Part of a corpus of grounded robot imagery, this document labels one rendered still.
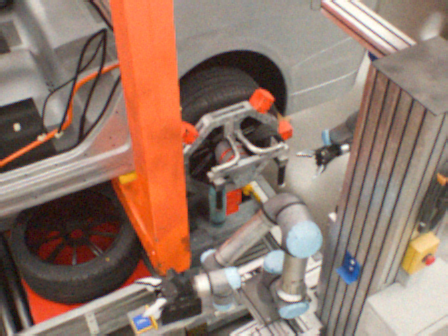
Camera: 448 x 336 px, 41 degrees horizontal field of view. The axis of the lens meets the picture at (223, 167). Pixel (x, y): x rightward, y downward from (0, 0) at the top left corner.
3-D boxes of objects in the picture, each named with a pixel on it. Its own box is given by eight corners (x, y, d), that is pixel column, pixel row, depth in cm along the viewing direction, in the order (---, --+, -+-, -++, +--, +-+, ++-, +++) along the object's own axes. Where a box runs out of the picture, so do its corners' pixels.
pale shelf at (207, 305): (208, 281, 301) (208, 278, 299) (223, 308, 291) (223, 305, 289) (127, 316, 288) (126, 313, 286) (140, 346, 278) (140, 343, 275)
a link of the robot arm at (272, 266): (285, 262, 250) (287, 243, 240) (297, 289, 241) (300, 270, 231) (257, 269, 247) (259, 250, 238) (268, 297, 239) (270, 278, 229)
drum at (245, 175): (237, 152, 313) (237, 133, 302) (257, 180, 300) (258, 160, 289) (212, 161, 308) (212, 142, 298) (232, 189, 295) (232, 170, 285)
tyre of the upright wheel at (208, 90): (252, 45, 303) (131, 97, 289) (276, 71, 288) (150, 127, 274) (261, 134, 353) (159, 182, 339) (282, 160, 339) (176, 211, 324)
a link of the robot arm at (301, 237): (295, 286, 242) (309, 197, 202) (309, 318, 232) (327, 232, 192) (267, 293, 239) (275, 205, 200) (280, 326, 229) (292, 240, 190)
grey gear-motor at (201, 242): (186, 225, 369) (183, 187, 343) (217, 277, 343) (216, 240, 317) (158, 236, 363) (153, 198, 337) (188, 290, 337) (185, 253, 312)
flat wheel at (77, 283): (95, 188, 364) (89, 161, 346) (167, 253, 331) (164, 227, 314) (-3, 251, 332) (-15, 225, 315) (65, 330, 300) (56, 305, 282)
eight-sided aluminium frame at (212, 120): (268, 167, 334) (275, 90, 294) (275, 174, 330) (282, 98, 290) (179, 201, 317) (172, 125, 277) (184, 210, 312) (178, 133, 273)
